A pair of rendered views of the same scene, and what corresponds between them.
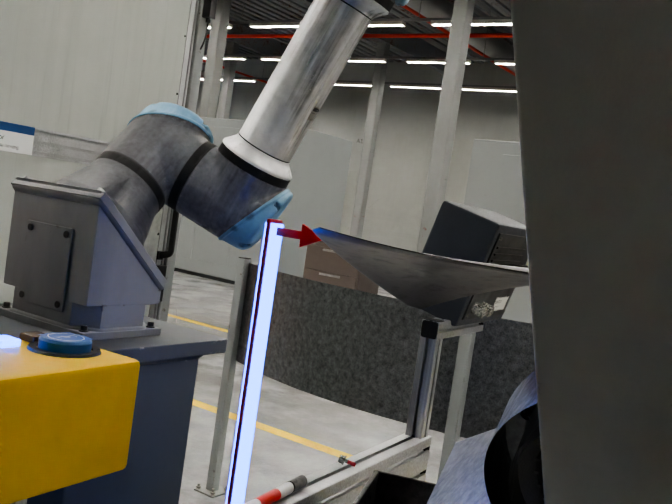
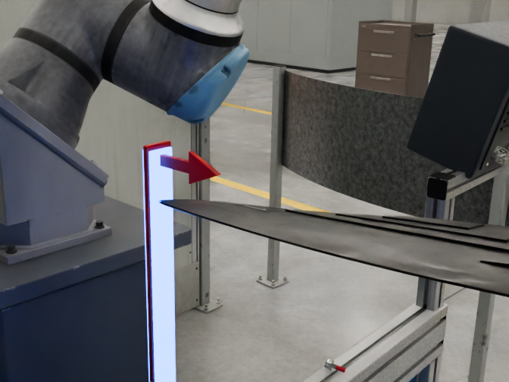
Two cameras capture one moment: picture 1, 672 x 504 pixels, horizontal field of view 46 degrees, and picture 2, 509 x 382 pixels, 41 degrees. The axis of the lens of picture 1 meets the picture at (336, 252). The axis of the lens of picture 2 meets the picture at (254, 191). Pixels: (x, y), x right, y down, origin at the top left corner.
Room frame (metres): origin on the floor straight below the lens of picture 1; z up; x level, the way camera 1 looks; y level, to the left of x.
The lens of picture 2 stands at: (0.35, -0.10, 1.31)
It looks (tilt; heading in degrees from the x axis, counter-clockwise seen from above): 17 degrees down; 11
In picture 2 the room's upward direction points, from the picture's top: 1 degrees clockwise
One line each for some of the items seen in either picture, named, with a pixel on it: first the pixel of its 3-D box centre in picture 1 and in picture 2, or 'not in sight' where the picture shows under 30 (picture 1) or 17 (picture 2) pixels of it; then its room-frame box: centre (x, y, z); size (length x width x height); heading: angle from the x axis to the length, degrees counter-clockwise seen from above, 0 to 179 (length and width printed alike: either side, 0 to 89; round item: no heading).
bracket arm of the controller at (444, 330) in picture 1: (454, 325); (472, 172); (1.38, -0.23, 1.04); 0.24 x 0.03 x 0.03; 151
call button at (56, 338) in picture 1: (65, 345); not in sight; (0.61, 0.20, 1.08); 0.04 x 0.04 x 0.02
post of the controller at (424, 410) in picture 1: (425, 377); (435, 242); (1.29, -0.18, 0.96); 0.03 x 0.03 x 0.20; 61
